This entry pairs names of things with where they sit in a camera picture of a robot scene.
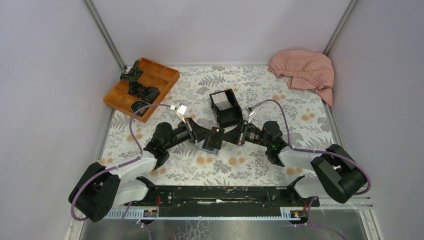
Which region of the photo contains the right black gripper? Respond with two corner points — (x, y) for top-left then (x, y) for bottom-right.
(219, 119), (271, 148)

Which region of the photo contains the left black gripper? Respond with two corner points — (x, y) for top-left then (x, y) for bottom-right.
(164, 117), (214, 151)

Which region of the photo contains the black card tray box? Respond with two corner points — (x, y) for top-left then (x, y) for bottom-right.
(209, 88), (243, 128)

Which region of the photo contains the grey leather card holder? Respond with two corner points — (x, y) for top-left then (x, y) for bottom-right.
(194, 138), (220, 155)

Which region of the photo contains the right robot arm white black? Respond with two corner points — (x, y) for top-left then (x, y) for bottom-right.
(208, 120), (369, 206)

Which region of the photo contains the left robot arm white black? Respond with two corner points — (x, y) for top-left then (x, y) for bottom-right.
(68, 118), (220, 222)

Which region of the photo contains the white card stack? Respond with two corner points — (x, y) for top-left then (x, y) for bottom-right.
(211, 92), (233, 111)

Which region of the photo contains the dark rolled tie middle right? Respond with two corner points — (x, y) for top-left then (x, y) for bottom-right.
(139, 86), (161, 104)

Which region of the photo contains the dark rolled tie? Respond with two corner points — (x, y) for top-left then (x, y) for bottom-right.
(130, 100), (150, 117)
(139, 86), (161, 104)
(128, 81), (144, 98)
(119, 59), (144, 82)

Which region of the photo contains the dark rolled tie bottom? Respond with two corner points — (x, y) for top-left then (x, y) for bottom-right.
(130, 100), (150, 117)

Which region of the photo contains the floral patterned table mat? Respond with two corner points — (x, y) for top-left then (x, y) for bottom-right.
(99, 66), (333, 186)

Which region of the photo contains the orange wooden compartment tray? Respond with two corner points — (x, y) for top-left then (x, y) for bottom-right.
(103, 58), (180, 116)

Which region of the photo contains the dark rolled tie middle left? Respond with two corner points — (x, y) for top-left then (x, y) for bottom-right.
(128, 81), (144, 98)

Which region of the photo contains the dark rolled tie top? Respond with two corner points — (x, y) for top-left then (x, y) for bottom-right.
(119, 59), (144, 82)

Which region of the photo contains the pink crumpled cloth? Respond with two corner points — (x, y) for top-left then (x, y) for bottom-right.
(268, 49), (335, 108)

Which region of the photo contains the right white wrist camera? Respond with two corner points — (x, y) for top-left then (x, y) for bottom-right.
(247, 107), (256, 123)

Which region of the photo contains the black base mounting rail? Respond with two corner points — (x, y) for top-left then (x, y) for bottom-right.
(132, 185), (320, 218)

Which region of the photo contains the aluminium frame rail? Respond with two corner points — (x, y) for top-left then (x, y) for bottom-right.
(109, 187), (374, 221)

